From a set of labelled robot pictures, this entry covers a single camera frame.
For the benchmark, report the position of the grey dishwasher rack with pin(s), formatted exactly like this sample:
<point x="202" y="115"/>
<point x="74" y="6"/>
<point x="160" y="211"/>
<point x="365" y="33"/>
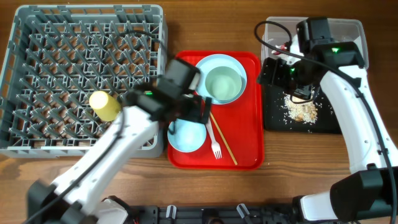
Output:
<point x="57" y="56"/>

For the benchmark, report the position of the white plastic fork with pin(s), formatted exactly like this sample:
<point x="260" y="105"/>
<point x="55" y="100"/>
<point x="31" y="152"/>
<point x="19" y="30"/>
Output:
<point x="215" y="146"/>

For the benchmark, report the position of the clear plastic waste bin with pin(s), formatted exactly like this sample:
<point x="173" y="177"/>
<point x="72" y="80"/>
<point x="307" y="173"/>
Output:
<point x="342" y="30"/>

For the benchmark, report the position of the yellow plastic cup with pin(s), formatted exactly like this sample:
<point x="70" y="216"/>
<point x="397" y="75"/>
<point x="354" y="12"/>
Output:
<point x="104" y="105"/>

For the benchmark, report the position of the rice food waste pile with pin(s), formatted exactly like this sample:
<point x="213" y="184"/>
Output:
<point x="298" y="111"/>

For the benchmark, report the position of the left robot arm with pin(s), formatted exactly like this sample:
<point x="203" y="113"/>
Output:
<point x="75" y="195"/>

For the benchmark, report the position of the light blue round plate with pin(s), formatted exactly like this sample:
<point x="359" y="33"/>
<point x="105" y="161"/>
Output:
<point x="219" y="60"/>

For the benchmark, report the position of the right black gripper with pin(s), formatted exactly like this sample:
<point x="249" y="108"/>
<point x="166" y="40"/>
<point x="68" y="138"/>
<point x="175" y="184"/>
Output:
<point x="268" y="65"/>

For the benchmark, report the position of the light blue bowl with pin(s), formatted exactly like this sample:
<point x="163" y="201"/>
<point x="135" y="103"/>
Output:
<point x="186" y="136"/>

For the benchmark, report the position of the wooden chopstick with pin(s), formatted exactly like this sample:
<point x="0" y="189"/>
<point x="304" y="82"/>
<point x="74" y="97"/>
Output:
<point x="220" y="138"/>

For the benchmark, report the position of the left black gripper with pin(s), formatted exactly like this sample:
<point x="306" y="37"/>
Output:
<point x="196" y="101"/>

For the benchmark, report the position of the red snack wrapper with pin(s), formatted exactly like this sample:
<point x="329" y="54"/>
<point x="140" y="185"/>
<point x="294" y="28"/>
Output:
<point x="281" y="47"/>

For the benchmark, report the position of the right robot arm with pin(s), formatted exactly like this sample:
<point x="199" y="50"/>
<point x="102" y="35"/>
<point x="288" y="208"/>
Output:
<point x="314" y="60"/>

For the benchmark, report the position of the red serving tray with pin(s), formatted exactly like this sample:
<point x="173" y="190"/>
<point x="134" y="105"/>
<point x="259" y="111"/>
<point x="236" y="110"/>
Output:
<point x="240" y="122"/>

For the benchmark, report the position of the black waste bin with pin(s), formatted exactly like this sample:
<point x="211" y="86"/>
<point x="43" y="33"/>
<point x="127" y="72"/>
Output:
<point x="273" y="114"/>

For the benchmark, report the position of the green bowl with rice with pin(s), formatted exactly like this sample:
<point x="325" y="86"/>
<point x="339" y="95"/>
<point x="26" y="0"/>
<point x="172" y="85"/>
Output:
<point x="223" y="84"/>

